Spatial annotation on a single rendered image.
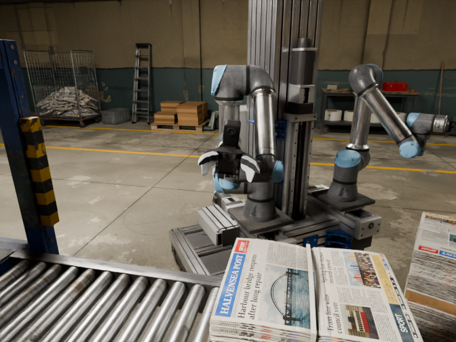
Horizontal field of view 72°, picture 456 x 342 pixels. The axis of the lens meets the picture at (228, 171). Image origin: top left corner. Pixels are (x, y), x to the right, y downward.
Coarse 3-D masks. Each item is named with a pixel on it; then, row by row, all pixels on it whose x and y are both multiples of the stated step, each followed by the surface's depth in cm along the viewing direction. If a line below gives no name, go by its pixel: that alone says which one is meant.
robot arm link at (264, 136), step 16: (256, 80) 119; (256, 96) 118; (272, 96) 119; (256, 112) 116; (272, 112) 116; (256, 128) 113; (272, 128) 113; (256, 144) 111; (272, 144) 110; (256, 160) 109; (272, 160) 107; (256, 176) 106; (272, 176) 106
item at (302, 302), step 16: (304, 256) 77; (320, 256) 77; (304, 272) 71; (320, 272) 71; (304, 288) 66; (320, 288) 66; (304, 304) 62; (320, 304) 62; (304, 320) 58; (320, 320) 58; (304, 336) 56; (320, 336) 55
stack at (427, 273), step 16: (432, 224) 133; (448, 224) 133; (416, 240) 122; (432, 240) 121; (448, 240) 121; (416, 256) 116; (432, 256) 113; (448, 256) 111; (416, 272) 118; (432, 272) 115; (448, 272) 112; (416, 288) 120; (432, 288) 117; (448, 288) 114; (416, 304) 121; (416, 320) 123; (432, 320) 120; (448, 320) 116; (432, 336) 121; (448, 336) 118
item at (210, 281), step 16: (16, 256) 116; (32, 256) 116; (48, 256) 116; (64, 256) 116; (96, 272) 110; (112, 272) 108; (128, 272) 107; (144, 272) 107; (160, 272) 107; (176, 272) 107; (128, 288) 109; (208, 288) 102; (160, 304) 108
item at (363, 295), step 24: (336, 264) 74; (360, 264) 73; (384, 264) 73; (336, 288) 66; (360, 288) 66; (384, 288) 66; (336, 312) 60; (360, 312) 60; (384, 312) 60; (408, 312) 60; (336, 336) 55; (360, 336) 55; (384, 336) 55; (408, 336) 55
